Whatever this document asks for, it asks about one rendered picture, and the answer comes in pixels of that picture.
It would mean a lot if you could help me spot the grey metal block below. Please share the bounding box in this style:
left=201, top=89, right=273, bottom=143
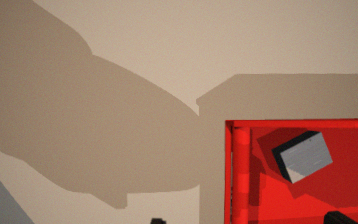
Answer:
left=271, top=130, right=332, bottom=184

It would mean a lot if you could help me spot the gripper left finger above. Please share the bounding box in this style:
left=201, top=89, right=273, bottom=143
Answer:
left=150, top=218, right=166, bottom=224

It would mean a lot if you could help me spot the red open-front bin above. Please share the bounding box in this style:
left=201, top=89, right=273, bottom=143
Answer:
left=224, top=118, right=358, bottom=224

